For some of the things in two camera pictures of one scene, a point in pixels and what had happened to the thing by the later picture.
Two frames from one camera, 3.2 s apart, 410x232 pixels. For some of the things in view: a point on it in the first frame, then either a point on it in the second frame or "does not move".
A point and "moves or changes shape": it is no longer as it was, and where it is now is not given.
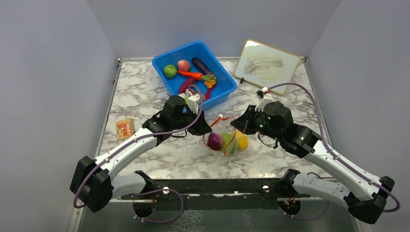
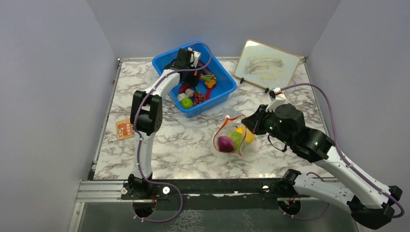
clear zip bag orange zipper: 224,138 moves or changes shape
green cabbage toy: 226,138 moves or changes shape
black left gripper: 200,127 -> 193,79
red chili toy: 208,94 does not move
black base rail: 215,194 does not move
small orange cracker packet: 124,128 does not move
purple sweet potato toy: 185,84 does not move
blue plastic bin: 225,83 does not move
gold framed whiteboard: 266,65 does not move
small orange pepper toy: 209,84 does not move
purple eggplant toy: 203,68 does not move
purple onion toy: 214,141 -> 225,144
